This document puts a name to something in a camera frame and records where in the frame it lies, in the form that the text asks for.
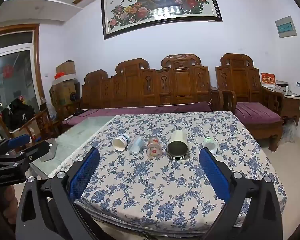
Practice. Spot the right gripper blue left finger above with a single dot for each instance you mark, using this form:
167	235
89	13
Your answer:
47	208

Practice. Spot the purple sofa cushion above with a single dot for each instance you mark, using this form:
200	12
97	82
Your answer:
102	112

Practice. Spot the wooden side table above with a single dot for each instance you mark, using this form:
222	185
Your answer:
290	107

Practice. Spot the striped white paper cup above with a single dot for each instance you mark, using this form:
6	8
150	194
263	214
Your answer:
121	142

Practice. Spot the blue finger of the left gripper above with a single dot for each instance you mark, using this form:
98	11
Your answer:
7	145
28	155

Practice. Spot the white router box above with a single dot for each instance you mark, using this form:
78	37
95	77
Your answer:
295	87

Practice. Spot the grey wall electrical box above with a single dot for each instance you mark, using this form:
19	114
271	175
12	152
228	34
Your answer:
285	27

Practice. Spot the glass balcony door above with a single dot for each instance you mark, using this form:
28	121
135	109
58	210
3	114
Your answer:
21	89

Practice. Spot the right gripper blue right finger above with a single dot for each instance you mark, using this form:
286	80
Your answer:
251	208

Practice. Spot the carved wooden armchair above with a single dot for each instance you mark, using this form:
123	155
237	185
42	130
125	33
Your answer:
239	81

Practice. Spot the clear plastic cup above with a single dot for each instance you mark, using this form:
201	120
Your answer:
136	144

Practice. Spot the white plastic bag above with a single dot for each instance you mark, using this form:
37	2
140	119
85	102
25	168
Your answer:
289	132

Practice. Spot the green white yogurt cup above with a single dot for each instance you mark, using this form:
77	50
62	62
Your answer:
211	145

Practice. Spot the stacked cardboard boxes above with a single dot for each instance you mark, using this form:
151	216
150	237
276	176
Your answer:
64	83

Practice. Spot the framed peacock flower painting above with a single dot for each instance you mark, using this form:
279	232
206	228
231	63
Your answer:
122	16

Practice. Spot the purple armchair cushion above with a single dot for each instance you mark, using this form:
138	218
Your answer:
255	113

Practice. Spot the small wooden chair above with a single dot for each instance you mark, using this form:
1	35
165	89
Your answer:
40	127

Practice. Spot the red gift box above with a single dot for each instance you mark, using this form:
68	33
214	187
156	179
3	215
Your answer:
268	79

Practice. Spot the glass cup red flowers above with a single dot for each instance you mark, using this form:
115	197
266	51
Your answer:
154	148

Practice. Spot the cream metal tumbler cup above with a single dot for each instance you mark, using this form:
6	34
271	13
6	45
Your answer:
178	147

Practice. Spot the blue floral tablecloth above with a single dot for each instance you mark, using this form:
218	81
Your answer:
165	195

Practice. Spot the black desk fan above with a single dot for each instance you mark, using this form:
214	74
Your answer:
75	103

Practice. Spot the carved wooden sofa bench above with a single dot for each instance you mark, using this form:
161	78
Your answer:
181	80

